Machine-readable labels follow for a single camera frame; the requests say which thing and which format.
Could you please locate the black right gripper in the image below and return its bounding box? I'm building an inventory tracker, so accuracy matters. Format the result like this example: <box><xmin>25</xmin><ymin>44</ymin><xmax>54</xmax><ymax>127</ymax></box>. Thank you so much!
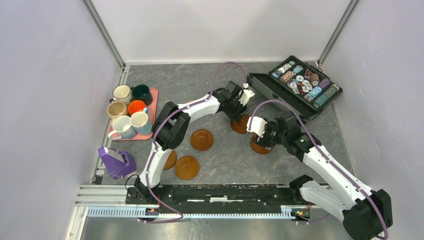
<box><xmin>252</xmin><ymin>118</ymin><xmax>288</xmax><ymax>151</ymax></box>

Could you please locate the brown wooden coaster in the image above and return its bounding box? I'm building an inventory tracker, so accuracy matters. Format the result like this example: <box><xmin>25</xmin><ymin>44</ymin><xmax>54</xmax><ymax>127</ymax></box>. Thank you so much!
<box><xmin>190</xmin><ymin>129</ymin><xmax>214</xmax><ymax>151</ymax></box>
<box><xmin>249</xmin><ymin>133</ymin><xmax>273</xmax><ymax>155</ymax></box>
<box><xmin>230</xmin><ymin>114</ymin><xmax>250</xmax><ymax>134</ymax></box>
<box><xmin>163</xmin><ymin>150</ymin><xmax>177</xmax><ymax>171</ymax></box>
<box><xmin>174</xmin><ymin>155</ymin><xmax>200</xmax><ymax>181</ymax></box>

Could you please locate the white mug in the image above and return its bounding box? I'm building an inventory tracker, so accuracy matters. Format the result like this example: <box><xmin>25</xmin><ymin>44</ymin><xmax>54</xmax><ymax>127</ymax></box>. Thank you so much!
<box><xmin>108</xmin><ymin>115</ymin><xmax>137</xmax><ymax>141</ymax></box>

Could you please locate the beige mug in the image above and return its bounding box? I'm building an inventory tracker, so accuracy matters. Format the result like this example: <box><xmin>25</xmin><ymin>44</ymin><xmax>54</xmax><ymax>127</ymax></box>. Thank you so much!
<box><xmin>107</xmin><ymin>101</ymin><xmax>129</xmax><ymax>121</ymax></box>

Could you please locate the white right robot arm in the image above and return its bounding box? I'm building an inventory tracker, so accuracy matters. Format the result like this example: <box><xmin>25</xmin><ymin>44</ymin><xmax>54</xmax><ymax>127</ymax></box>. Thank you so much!
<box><xmin>247</xmin><ymin>112</ymin><xmax>393</xmax><ymax>240</ymax></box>

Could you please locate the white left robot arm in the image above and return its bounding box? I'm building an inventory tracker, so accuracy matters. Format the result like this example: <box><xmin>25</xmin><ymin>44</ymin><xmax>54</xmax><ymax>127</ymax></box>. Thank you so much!
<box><xmin>134</xmin><ymin>81</ymin><xmax>255</xmax><ymax>204</ymax></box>

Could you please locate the black poker chip case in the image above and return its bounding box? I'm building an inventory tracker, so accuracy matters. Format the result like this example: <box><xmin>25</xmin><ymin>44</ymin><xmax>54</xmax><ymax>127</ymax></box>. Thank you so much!
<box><xmin>247</xmin><ymin>55</ymin><xmax>343</xmax><ymax>122</ymax></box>

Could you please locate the pink tray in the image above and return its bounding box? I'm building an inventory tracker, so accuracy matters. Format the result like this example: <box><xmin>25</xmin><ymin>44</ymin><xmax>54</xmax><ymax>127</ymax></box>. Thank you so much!
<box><xmin>108</xmin><ymin>87</ymin><xmax>159</xmax><ymax>141</ymax></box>

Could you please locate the light blue mug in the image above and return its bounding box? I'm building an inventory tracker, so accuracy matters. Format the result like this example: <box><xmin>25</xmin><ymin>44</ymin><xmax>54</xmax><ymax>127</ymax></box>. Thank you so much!
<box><xmin>130</xmin><ymin>107</ymin><xmax>153</xmax><ymax>135</ymax></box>

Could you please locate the dark green mug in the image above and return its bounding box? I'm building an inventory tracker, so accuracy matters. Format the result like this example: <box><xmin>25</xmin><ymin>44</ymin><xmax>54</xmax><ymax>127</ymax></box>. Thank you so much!
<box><xmin>131</xmin><ymin>84</ymin><xmax>153</xmax><ymax>106</ymax></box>

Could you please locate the orange mug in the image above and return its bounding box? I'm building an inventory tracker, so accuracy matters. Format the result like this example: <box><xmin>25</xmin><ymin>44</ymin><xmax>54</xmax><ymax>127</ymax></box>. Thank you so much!
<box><xmin>127</xmin><ymin>100</ymin><xmax>147</xmax><ymax>116</ymax></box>

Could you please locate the cream mug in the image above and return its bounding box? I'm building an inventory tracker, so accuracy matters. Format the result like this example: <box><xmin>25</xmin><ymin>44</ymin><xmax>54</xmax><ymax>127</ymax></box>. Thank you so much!
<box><xmin>109</xmin><ymin>84</ymin><xmax>132</xmax><ymax>105</ymax></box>

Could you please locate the purple plastic stand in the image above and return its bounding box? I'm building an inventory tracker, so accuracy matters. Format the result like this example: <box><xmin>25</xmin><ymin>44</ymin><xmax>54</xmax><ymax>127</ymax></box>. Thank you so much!
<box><xmin>97</xmin><ymin>146</ymin><xmax>137</xmax><ymax>180</ymax></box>

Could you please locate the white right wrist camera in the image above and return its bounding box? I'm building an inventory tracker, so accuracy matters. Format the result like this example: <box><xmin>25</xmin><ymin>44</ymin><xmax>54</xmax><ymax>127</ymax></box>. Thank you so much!
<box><xmin>246</xmin><ymin>116</ymin><xmax>268</xmax><ymax>138</ymax></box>

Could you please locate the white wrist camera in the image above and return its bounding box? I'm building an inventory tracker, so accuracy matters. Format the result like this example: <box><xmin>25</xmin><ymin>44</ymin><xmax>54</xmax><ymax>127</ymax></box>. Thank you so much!
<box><xmin>238</xmin><ymin>88</ymin><xmax>255</xmax><ymax>106</ymax></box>
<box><xmin>246</xmin><ymin>116</ymin><xmax>268</xmax><ymax>138</ymax></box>

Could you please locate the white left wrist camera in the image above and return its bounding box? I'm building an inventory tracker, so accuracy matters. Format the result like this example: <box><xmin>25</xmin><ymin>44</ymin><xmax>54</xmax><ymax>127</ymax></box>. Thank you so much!
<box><xmin>238</xmin><ymin>88</ymin><xmax>255</xmax><ymax>106</ymax></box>

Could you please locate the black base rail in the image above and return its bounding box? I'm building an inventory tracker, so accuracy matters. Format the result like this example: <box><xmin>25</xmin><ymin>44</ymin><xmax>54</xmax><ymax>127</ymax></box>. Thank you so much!
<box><xmin>125</xmin><ymin>184</ymin><xmax>312</xmax><ymax>215</ymax></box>

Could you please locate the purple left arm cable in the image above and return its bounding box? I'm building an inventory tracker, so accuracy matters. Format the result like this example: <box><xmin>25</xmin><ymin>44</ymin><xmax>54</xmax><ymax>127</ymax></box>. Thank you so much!
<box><xmin>139</xmin><ymin>61</ymin><xmax>249</xmax><ymax>224</ymax></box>

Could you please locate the aluminium frame rail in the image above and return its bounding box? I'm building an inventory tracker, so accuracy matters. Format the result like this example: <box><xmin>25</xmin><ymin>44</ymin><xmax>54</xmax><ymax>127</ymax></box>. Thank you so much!
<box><xmin>75</xmin><ymin>184</ymin><xmax>377</xmax><ymax>219</ymax></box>

